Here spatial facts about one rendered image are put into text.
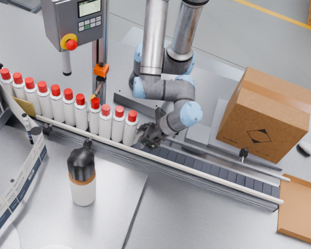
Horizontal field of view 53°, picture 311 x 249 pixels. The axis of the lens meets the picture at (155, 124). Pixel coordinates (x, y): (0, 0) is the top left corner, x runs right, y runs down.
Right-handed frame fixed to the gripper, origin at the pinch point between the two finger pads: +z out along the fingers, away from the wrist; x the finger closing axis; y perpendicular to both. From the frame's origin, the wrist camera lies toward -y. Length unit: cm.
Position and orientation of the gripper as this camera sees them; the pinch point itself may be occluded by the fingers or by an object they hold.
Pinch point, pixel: (137, 138)
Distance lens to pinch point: 130.1
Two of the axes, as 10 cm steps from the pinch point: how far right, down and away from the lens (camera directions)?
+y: -2.9, 7.5, -5.9
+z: -6.0, 3.4, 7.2
